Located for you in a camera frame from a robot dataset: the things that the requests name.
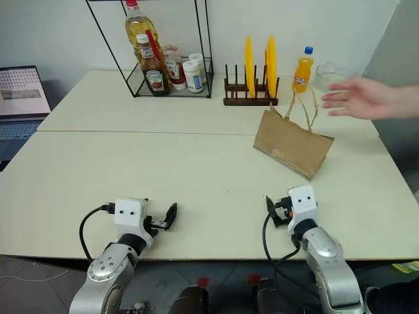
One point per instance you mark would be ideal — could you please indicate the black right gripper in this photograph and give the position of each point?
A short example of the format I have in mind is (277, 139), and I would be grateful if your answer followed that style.
(283, 205)

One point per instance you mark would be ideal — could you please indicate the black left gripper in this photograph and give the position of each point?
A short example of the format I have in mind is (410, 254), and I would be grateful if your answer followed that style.
(156, 225)

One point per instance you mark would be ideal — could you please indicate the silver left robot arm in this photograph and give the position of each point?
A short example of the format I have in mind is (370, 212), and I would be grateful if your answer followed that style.
(108, 265)

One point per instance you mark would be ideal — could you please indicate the person's bare forearm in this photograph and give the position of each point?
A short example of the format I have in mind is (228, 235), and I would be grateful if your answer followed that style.
(406, 101)

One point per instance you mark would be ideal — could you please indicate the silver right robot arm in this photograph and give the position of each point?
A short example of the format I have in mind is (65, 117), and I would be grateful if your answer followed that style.
(330, 265)

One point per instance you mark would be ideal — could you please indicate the brown paper bag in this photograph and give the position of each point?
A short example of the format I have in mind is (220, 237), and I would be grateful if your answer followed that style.
(291, 144)

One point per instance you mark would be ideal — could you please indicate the person's bare hand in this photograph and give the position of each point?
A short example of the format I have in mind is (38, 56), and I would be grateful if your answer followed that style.
(363, 99)

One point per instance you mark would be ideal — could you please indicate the dark rounded shape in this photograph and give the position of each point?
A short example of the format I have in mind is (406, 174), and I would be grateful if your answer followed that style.
(266, 297)
(190, 301)

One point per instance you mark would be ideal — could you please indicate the dark wooden dish rack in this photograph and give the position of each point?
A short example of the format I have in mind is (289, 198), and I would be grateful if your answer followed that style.
(248, 101)

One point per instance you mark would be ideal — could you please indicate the glass ketchup bottle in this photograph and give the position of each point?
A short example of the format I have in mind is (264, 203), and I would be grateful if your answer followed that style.
(155, 81)

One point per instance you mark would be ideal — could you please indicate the white jar with blue label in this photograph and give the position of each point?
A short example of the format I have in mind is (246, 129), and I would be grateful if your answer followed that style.
(195, 56)
(193, 78)

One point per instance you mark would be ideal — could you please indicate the red squeeze sauce bottle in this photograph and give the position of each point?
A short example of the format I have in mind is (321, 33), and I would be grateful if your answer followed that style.
(175, 72)

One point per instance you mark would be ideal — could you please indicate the orange soda bottle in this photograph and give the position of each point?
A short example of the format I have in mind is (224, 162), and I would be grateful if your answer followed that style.
(302, 76)

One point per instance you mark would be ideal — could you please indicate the yellow green packet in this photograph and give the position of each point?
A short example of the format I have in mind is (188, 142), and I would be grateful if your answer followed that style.
(406, 267)

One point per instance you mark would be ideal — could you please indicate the clear glass bowl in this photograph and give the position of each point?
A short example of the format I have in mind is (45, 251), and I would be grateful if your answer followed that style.
(327, 76)

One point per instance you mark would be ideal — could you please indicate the yellow plate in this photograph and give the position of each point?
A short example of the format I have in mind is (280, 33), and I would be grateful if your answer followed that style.
(250, 65)
(271, 65)

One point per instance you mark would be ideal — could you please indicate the large cooking oil bottle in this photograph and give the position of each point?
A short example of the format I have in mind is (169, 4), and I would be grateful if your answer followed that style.
(137, 29)

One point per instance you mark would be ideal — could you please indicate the open laptop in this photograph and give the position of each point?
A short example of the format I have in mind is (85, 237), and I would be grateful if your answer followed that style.
(19, 88)

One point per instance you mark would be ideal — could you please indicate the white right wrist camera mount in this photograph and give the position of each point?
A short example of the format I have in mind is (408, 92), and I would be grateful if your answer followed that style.
(303, 204)

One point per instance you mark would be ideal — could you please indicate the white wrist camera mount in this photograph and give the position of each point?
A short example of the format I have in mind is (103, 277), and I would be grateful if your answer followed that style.
(129, 212)
(303, 204)

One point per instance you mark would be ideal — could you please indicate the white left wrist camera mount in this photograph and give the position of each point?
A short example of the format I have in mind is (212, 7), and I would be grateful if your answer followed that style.
(129, 212)

